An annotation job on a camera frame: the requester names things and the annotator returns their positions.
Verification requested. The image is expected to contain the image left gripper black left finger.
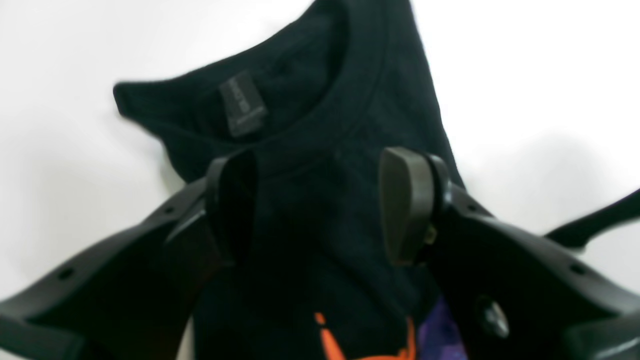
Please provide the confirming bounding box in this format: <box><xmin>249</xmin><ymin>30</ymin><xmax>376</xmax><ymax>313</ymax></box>
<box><xmin>0</xmin><ymin>150</ymin><xmax>258</xmax><ymax>360</ymax></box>

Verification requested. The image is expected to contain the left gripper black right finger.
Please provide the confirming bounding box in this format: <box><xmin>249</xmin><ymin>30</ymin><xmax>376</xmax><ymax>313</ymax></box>
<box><xmin>379</xmin><ymin>146</ymin><xmax>640</xmax><ymax>360</ymax></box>

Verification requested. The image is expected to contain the black T-shirt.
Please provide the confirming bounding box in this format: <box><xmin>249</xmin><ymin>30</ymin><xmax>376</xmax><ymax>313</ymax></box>
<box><xmin>113</xmin><ymin>0</ymin><xmax>462</xmax><ymax>360</ymax></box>

